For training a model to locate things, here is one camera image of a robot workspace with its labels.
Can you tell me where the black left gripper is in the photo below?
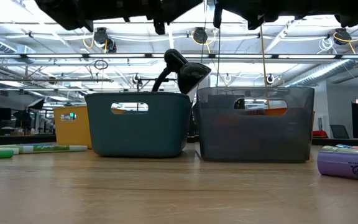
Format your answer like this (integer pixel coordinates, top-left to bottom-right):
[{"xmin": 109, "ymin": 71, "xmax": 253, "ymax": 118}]
[{"xmin": 119, "ymin": 0, "xmax": 203, "ymax": 35}]

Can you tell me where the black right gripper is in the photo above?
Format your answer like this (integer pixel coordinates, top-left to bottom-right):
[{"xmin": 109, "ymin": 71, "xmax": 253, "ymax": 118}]
[{"xmin": 213, "ymin": 0, "xmax": 291, "ymax": 30}]

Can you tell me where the yellow thin marker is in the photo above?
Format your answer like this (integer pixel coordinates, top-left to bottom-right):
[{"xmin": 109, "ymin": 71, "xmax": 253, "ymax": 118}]
[{"xmin": 0, "ymin": 146, "xmax": 20, "ymax": 156}]

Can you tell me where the long ceiling light bar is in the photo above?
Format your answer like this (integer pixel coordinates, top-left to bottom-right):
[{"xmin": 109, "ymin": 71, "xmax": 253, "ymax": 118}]
[{"xmin": 0, "ymin": 52, "xmax": 358, "ymax": 60}]

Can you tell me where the grey translucent plastic bin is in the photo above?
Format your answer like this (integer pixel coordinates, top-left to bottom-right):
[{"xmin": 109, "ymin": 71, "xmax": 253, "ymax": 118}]
[{"xmin": 194, "ymin": 86, "xmax": 315, "ymax": 164}]

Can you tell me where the teal plastic bin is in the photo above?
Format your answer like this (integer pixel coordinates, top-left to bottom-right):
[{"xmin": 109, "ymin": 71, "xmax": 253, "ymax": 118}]
[{"xmin": 84, "ymin": 91, "xmax": 192, "ymax": 158}]

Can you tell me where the red object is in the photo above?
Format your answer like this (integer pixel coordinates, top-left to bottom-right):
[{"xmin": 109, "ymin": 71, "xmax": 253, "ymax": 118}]
[{"xmin": 311, "ymin": 129, "xmax": 329, "ymax": 139}]

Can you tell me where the grey ceiling pipe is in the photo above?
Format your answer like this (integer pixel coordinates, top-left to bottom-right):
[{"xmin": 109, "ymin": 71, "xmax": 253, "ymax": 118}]
[{"xmin": 0, "ymin": 77, "xmax": 114, "ymax": 83}]

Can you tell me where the dark office chair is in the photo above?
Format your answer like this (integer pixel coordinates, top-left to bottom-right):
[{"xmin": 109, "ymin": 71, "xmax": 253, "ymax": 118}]
[{"xmin": 330, "ymin": 124, "xmax": 351, "ymax": 140}]

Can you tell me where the yellow plastic bin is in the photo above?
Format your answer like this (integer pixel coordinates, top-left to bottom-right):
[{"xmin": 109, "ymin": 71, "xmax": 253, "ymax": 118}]
[{"xmin": 53, "ymin": 106, "xmax": 93, "ymax": 149}]

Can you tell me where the light green highlighter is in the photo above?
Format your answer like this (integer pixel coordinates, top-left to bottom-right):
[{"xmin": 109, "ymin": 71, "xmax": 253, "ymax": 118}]
[{"xmin": 321, "ymin": 145, "xmax": 358, "ymax": 156}]

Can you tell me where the purple highlighter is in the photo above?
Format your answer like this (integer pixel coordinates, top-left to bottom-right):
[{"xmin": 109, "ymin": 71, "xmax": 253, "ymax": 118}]
[{"xmin": 316, "ymin": 150, "xmax": 358, "ymax": 182}]

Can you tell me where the black ceiling cable reel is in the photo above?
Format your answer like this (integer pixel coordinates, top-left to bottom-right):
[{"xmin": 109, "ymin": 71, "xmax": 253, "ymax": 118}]
[
  {"xmin": 192, "ymin": 27, "xmax": 209, "ymax": 45},
  {"xmin": 92, "ymin": 27, "xmax": 117, "ymax": 54},
  {"xmin": 333, "ymin": 27, "xmax": 353, "ymax": 46}
]

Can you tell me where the black camera stand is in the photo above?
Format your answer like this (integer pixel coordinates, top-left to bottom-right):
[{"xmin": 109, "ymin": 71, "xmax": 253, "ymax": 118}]
[{"xmin": 152, "ymin": 49, "xmax": 213, "ymax": 95}]

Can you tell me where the black hanging cable loop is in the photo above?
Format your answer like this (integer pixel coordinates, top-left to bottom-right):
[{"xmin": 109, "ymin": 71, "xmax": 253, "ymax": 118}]
[{"xmin": 93, "ymin": 59, "xmax": 109, "ymax": 71}]

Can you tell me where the black aluminium table frame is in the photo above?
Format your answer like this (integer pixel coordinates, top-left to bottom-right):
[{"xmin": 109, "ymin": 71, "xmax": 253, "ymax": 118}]
[{"xmin": 0, "ymin": 134, "xmax": 358, "ymax": 147}]

